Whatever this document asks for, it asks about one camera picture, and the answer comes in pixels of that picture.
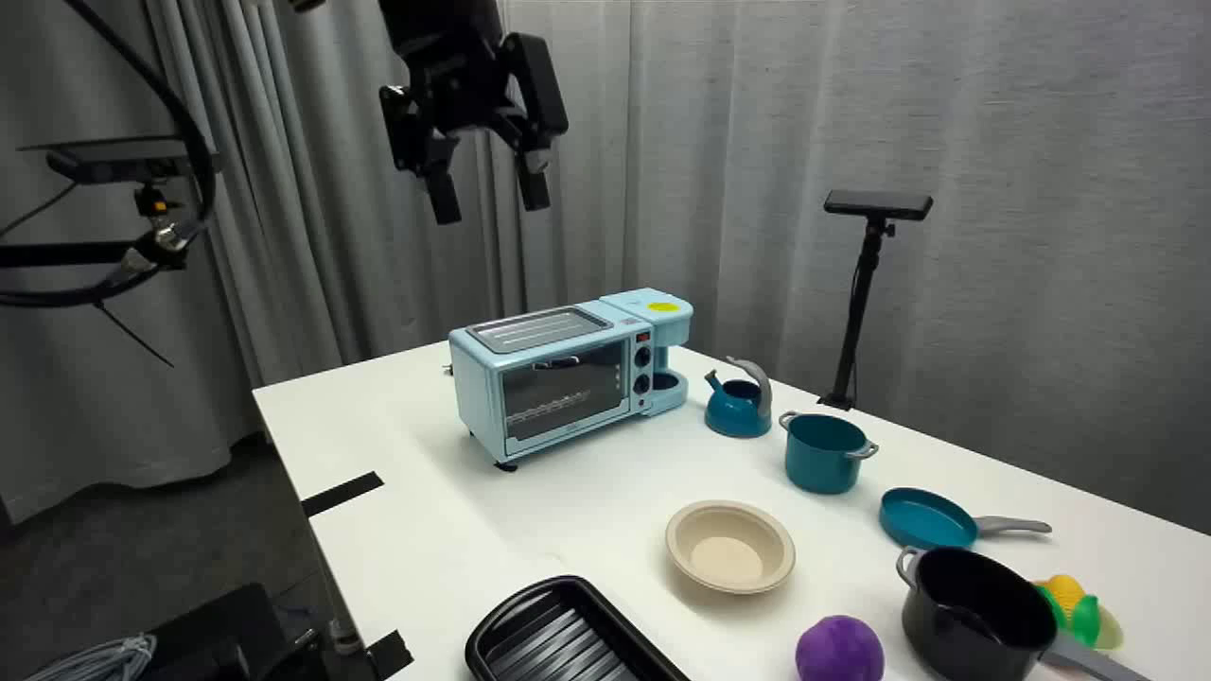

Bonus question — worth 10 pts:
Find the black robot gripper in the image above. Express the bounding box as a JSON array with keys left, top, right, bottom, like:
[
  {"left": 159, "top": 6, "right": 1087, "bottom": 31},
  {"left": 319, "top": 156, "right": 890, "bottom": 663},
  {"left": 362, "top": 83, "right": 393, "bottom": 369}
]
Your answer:
[{"left": 373, "top": 0, "right": 572, "bottom": 228}]

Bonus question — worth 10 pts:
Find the purple plush toy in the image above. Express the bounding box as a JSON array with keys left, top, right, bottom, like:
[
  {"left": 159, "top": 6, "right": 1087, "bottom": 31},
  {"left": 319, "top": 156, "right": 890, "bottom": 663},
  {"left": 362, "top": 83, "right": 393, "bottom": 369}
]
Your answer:
[{"left": 791, "top": 611, "right": 890, "bottom": 681}]

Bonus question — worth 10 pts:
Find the teal toy kettle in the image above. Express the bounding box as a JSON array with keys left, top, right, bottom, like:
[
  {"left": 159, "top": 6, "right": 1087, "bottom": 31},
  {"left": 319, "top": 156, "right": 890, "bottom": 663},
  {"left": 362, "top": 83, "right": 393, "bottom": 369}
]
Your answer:
[{"left": 701, "top": 356, "right": 777, "bottom": 441}]

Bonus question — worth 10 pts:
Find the teal toy pot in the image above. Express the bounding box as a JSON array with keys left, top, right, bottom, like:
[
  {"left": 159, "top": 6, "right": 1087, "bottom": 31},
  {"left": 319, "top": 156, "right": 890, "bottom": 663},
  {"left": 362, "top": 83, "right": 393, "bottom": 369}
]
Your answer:
[{"left": 777, "top": 408, "right": 880, "bottom": 495}]

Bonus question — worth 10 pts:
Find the white bowl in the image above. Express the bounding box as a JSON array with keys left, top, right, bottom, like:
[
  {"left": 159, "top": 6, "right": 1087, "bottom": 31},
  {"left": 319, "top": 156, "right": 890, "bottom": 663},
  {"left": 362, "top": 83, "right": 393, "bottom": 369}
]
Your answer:
[{"left": 662, "top": 495, "right": 797, "bottom": 597}]

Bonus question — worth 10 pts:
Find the teal toy frying pan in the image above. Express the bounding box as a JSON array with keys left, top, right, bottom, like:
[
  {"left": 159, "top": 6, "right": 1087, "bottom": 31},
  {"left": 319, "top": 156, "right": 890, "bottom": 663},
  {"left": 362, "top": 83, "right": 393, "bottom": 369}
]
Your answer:
[{"left": 878, "top": 482, "right": 1054, "bottom": 551}]

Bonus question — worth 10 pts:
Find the yellow and green toy vegetable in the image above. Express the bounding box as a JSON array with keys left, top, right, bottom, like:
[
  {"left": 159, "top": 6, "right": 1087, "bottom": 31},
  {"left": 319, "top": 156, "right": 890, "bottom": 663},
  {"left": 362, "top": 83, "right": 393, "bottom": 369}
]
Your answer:
[{"left": 1034, "top": 571, "right": 1126, "bottom": 653}]

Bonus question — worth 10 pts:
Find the light blue toaster oven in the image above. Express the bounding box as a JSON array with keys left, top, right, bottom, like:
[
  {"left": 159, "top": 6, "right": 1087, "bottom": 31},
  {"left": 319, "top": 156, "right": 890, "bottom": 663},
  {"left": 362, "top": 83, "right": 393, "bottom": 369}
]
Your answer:
[{"left": 446, "top": 282, "right": 696, "bottom": 472}]

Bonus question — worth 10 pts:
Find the black tripod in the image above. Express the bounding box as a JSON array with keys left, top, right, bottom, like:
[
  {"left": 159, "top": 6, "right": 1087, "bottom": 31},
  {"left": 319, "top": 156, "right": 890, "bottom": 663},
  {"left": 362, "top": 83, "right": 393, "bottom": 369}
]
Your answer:
[{"left": 0, "top": 180, "right": 193, "bottom": 369}]

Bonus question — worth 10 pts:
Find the black tape strip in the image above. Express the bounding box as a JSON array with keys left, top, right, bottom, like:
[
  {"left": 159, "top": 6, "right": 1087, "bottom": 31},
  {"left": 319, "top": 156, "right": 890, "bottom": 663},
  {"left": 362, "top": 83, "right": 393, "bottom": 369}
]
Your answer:
[{"left": 300, "top": 470, "right": 384, "bottom": 522}]

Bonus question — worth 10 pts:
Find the black ridged baking tray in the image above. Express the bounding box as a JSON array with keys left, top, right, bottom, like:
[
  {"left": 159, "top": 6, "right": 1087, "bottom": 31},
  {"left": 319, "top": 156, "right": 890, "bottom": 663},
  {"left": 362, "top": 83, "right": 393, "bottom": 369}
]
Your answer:
[{"left": 461, "top": 571, "right": 693, "bottom": 681}]

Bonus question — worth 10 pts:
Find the black table clamp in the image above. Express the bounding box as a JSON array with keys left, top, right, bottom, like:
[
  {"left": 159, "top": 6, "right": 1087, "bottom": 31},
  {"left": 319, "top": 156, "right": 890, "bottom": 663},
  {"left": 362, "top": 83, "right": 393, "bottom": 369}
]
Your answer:
[{"left": 358, "top": 626, "right": 417, "bottom": 681}]

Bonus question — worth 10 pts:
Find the grey curtain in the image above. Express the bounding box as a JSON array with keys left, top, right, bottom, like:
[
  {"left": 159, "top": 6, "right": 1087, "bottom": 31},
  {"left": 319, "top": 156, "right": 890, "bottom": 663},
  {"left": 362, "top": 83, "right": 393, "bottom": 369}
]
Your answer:
[{"left": 0, "top": 0, "right": 1211, "bottom": 532}]

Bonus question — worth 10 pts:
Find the black equipment box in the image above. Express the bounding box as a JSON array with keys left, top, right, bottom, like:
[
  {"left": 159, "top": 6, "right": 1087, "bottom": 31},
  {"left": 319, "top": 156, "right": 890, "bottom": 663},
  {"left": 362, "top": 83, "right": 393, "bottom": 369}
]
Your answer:
[{"left": 131, "top": 577, "right": 379, "bottom": 681}]

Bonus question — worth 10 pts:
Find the black looped cable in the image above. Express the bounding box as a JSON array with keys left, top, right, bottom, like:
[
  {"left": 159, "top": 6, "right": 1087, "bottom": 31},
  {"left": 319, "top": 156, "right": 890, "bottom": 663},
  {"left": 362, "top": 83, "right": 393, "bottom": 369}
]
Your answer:
[{"left": 0, "top": 0, "right": 219, "bottom": 311}]

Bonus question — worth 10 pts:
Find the black camera bar on tripod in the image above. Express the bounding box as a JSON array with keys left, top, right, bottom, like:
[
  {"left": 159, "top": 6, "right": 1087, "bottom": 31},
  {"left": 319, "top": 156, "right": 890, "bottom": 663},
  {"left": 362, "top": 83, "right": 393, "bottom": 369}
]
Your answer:
[{"left": 16, "top": 131, "right": 227, "bottom": 187}]

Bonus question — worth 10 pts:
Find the black camera bar on stand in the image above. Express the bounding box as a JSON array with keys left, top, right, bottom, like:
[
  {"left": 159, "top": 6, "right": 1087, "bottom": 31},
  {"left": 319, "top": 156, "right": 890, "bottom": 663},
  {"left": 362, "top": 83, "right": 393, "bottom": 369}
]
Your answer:
[{"left": 821, "top": 185, "right": 939, "bottom": 228}]

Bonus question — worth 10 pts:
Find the black camera stand pole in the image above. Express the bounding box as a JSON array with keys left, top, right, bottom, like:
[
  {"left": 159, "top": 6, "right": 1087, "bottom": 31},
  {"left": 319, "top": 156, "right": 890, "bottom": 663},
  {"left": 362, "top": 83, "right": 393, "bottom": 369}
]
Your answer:
[{"left": 817, "top": 215, "right": 899, "bottom": 412}]

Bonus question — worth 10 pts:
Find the black pot with grey handle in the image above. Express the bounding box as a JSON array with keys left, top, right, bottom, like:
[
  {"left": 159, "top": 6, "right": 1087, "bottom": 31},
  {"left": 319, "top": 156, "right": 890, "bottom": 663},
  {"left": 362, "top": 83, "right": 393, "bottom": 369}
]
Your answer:
[{"left": 891, "top": 545, "right": 1151, "bottom": 681}]

